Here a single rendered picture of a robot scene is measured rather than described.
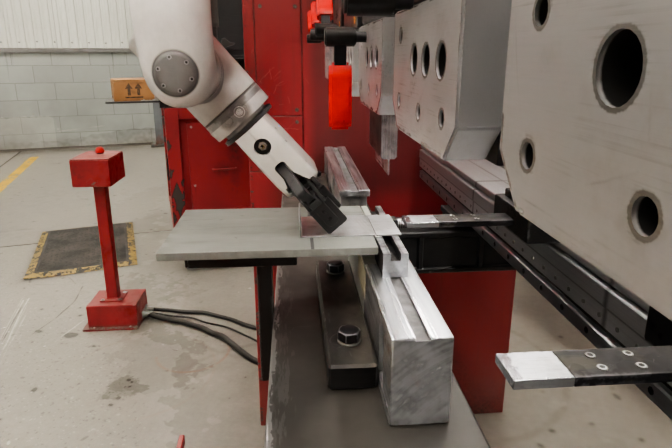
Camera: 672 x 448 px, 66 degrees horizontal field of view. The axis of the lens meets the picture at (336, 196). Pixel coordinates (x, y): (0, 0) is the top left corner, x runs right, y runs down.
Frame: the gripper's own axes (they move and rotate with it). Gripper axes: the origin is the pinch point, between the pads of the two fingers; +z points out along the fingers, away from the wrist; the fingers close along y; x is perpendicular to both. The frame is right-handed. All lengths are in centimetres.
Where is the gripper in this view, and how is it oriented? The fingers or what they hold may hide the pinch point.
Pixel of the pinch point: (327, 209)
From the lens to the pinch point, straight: 69.8
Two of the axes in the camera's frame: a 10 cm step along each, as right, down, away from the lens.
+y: -1.1, -2.6, 9.6
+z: 6.5, 7.1, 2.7
